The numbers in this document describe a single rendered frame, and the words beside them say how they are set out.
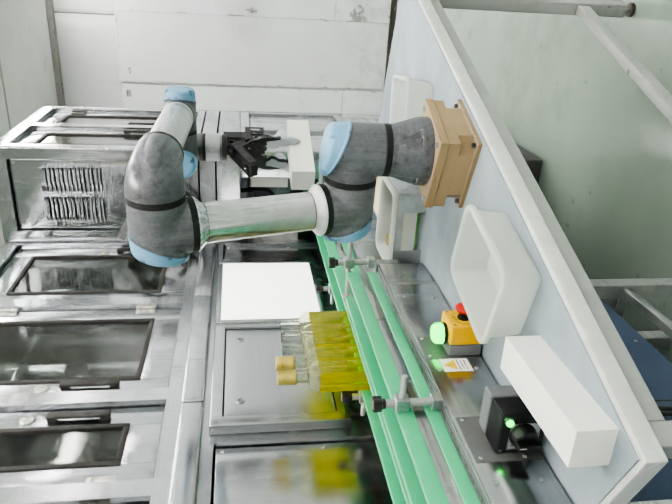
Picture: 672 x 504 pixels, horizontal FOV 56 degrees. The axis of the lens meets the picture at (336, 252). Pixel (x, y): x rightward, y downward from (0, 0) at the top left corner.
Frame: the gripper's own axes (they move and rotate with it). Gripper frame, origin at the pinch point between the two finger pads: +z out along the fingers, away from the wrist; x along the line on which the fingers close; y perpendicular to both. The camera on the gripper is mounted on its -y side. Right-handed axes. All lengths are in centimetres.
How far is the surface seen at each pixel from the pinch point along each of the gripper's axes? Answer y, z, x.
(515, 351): -86, 28, -24
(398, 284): -38.9, 24.0, 11.3
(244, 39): 317, -12, 124
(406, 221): -19.1, 29.2, 8.0
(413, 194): -16.6, 30.3, 0.6
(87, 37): 357, -137, 148
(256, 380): -48, -11, 38
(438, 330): -66, 25, -4
